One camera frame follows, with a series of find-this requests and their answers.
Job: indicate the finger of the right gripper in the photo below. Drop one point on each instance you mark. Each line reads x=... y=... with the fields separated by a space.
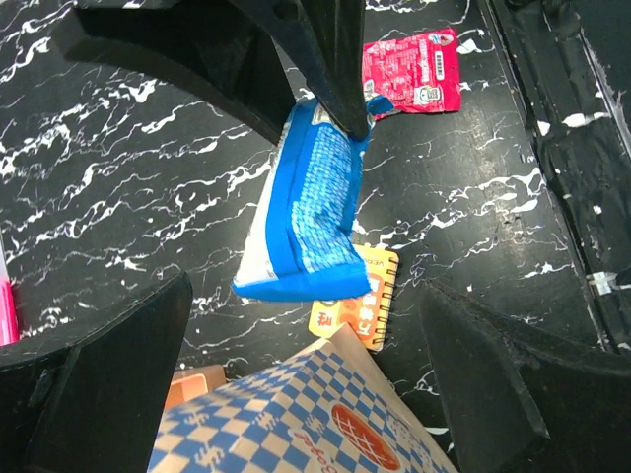
x=324 y=39
x=209 y=49

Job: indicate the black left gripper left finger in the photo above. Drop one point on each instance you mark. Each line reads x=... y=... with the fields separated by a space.
x=88 y=396

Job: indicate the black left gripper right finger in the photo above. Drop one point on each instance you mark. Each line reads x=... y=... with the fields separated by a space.
x=520 y=399

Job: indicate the pink candy pack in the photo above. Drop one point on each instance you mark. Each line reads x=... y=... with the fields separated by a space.
x=412 y=74

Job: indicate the white checkered paper bag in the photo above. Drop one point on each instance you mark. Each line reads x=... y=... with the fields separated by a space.
x=329 y=408

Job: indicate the blue wafer bar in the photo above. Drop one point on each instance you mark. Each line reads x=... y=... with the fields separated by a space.
x=298 y=247

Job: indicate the orange plastic file organizer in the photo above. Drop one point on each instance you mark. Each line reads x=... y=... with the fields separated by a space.
x=189 y=384

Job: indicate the orange cracker pack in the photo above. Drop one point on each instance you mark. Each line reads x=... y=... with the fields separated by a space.
x=368 y=315

